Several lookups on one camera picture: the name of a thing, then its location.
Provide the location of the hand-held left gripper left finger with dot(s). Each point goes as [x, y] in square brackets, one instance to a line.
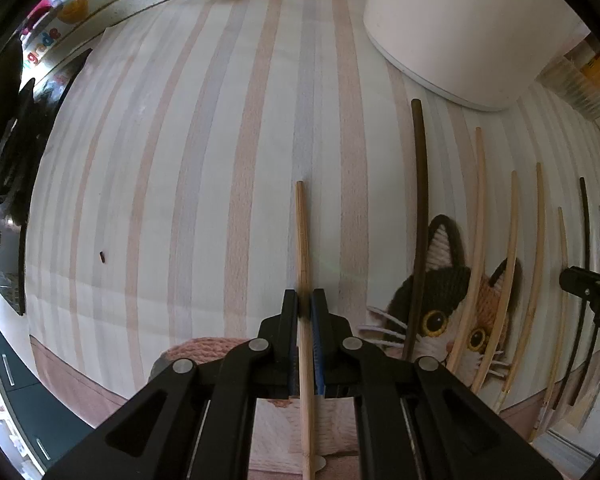
[293, 360]

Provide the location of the black appliance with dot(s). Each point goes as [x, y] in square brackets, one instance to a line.
[10, 160]

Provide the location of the striped cat print placemat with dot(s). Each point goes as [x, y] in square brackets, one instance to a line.
[180, 160]

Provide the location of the clear plastic packet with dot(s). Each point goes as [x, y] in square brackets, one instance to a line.
[570, 85]

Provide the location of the dark green cabinet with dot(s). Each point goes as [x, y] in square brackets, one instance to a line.
[25, 375]

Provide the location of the fruit sticker decoration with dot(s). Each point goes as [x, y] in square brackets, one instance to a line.
[42, 47]

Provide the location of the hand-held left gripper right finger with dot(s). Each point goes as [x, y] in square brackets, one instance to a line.
[320, 350]

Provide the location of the thick dark brown chopstick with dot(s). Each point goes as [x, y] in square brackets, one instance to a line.
[421, 185]

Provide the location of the white pot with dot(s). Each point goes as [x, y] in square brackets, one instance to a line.
[455, 25]

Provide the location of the light wooden chopstick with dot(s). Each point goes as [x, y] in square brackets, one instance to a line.
[302, 240]
[541, 220]
[564, 260]
[514, 220]

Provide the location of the yellow fruit magnet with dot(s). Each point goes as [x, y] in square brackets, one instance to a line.
[74, 10]

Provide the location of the pink magnet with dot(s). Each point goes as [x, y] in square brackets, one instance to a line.
[42, 12]

